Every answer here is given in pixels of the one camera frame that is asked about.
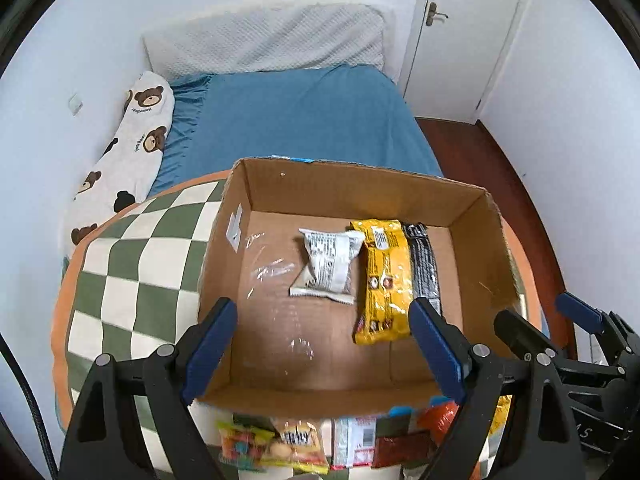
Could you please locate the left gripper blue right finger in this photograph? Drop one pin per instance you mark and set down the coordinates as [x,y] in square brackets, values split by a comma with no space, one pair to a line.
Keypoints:
[443,346]

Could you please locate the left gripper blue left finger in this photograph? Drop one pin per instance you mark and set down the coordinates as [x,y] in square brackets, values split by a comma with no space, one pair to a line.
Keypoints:
[202,347]

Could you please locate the yellow black snack packet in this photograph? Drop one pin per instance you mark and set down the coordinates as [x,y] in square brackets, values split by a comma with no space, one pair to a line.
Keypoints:
[401,266]

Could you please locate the dark red snack packet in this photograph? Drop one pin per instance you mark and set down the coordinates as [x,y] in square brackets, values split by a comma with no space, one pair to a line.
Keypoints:
[401,450]

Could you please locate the yellow biscuit ball packet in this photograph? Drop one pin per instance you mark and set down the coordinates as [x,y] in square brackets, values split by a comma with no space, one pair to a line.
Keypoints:
[297,444]

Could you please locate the white silver snack packet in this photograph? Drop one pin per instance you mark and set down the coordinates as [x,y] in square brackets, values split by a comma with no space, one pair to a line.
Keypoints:
[328,271]

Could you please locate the orange snack packet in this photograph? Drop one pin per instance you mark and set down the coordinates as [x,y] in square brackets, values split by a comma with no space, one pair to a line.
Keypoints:
[437,420]

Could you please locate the yellow triangular snack packet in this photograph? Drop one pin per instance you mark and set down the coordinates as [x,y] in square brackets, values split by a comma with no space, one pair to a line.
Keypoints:
[501,414]

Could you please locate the colourful candy ball packet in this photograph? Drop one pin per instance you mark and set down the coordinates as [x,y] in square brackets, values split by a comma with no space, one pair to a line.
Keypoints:
[243,446]

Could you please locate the blue green milk carton box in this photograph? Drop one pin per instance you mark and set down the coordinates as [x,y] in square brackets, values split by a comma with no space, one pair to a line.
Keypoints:
[360,279]

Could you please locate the bear print long pillow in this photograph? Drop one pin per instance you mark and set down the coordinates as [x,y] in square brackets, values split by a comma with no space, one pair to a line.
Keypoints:
[129,165]

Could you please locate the blue bed sheet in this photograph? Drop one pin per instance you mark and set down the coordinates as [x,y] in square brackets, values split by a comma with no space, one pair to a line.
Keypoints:
[343,113]

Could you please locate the white door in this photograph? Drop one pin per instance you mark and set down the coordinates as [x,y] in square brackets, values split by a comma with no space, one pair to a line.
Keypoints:
[453,61]

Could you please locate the white wall socket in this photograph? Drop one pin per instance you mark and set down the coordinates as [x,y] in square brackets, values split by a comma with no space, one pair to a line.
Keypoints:
[75,104]

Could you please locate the brass door handle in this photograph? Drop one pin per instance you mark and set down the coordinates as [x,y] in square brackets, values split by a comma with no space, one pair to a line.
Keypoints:
[433,14]

